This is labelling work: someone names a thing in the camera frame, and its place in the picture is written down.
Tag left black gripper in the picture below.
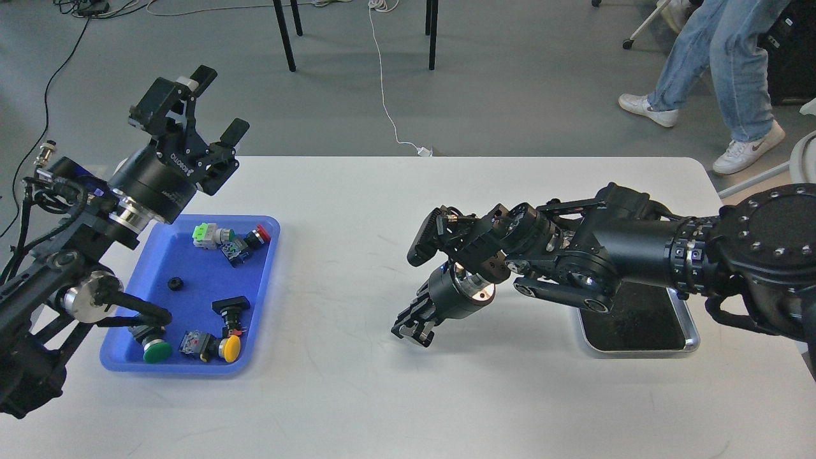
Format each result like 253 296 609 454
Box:
110 65 250 223

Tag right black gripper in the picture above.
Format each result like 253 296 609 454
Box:
391 261 496 347

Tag small black gear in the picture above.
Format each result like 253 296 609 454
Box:
167 277 184 291

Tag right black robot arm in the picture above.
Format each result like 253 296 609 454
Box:
391 183 815 362

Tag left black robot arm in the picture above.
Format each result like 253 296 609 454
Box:
1 65 249 419

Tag blue plastic tray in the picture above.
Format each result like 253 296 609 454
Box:
99 214 280 375

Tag black square push button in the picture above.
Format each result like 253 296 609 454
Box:
212 296 250 338

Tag metal tray black mat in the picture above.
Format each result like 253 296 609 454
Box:
576 282 700 358

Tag black table legs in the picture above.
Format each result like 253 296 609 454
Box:
273 0 441 73

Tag white chair base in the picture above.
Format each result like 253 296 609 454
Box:
621 1 676 50

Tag grey round chair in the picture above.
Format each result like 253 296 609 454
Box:
718 131 815 200

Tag person in blue jeans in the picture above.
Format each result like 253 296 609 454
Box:
618 1 788 175

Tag black equipment case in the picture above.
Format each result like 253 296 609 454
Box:
759 1 815 106

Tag red push button switch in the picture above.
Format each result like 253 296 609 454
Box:
219 224 271 267

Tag black cable on floor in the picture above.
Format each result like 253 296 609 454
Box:
0 0 147 242

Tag white cable on floor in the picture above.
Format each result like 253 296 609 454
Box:
368 0 434 157

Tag yellow push button switch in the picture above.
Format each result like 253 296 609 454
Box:
178 330 242 363

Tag green push button switch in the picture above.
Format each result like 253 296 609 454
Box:
127 324 172 364

